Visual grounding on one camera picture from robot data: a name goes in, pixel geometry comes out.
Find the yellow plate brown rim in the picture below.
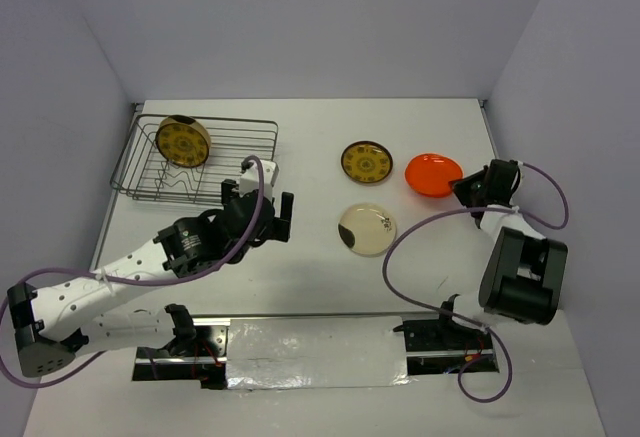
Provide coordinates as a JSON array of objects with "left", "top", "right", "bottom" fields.
[{"left": 155, "top": 115, "right": 211, "bottom": 168}]

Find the yellow patterned plate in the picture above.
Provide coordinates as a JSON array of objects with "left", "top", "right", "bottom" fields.
[{"left": 340, "top": 140, "right": 394, "bottom": 185}]

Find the silver foil sheet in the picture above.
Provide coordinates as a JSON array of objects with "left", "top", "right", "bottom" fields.
[{"left": 226, "top": 316, "right": 409, "bottom": 390}]

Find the orange plate front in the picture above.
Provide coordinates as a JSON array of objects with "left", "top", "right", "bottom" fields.
[{"left": 404, "top": 153, "right": 463, "bottom": 198}]

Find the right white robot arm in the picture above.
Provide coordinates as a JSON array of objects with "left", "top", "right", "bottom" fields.
[{"left": 434, "top": 159, "right": 568, "bottom": 348}]

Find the pink floral plate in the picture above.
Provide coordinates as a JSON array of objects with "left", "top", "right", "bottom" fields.
[{"left": 337, "top": 203, "right": 397, "bottom": 257}]

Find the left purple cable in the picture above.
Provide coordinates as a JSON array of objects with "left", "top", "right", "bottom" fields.
[{"left": 0, "top": 154, "right": 266, "bottom": 389}]

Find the black metal base rail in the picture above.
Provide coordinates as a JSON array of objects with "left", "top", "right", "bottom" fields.
[{"left": 132, "top": 314, "right": 499, "bottom": 391}]

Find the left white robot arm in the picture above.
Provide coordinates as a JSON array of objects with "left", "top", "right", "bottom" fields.
[{"left": 1, "top": 180, "right": 294, "bottom": 389}]

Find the metal wire dish rack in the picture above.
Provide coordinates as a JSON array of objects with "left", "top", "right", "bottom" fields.
[{"left": 110, "top": 113, "right": 279, "bottom": 207}]

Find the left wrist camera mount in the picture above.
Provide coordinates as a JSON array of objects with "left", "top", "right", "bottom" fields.
[{"left": 237, "top": 156, "right": 279, "bottom": 203}]

